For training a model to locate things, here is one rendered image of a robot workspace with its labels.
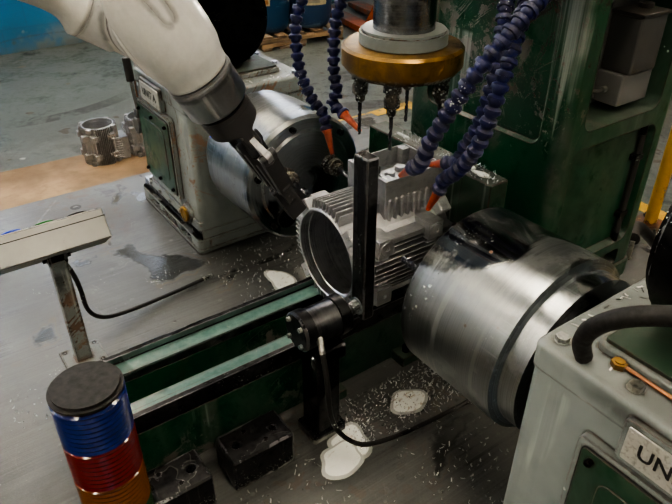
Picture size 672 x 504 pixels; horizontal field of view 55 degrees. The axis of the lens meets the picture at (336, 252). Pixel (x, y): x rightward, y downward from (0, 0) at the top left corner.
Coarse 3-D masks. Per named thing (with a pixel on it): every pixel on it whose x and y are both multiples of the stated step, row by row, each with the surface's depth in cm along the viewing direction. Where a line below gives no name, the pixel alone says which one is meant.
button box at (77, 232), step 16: (48, 224) 100; (64, 224) 101; (80, 224) 102; (96, 224) 103; (0, 240) 97; (16, 240) 98; (32, 240) 99; (48, 240) 100; (64, 240) 101; (80, 240) 102; (96, 240) 103; (0, 256) 96; (16, 256) 97; (32, 256) 98; (48, 256) 100; (0, 272) 99
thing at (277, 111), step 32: (256, 96) 125; (288, 96) 127; (256, 128) 117; (288, 128) 115; (224, 160) 122; (288, 160) 118; (320, 160) 122; (224, 192) 128; (256, 192) 117; (288, 224) 124
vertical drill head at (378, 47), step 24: (384, 0) 88; (408, 0) 87; (432, 0) 88; (384, 24) 90; (408, 24) 89; (432, 24) 91; (360, 48) 92; (384, 48) 89; (408, 48) 88; (432, 48) 89; (456, 48) 92; (360, 72) 90; (384, 72) 88; (408, 72) 88; (432, 72) 88; (456, 72) 91; (360, 96) 98; (408, 96) 105; (360, 120) 101
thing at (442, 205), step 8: (304, 200) 105; (312, 200) 106; (440, 200) 105; (440, 208) 105; (448, 208) 106; (344, 232) 97; (352, 232) 97; (344, 240) 98; (352, 240) 96; (304, 264) 112; (304, 272) 113
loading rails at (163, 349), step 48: (288, 288) 112; (192, 336) 103; (240, 336) 106; (384, 336) 112; (144, 384) 99; (192, 384) 94; (240, 384) 96; (288, 384) 103; (144, 432) 89; (192, 432) 95
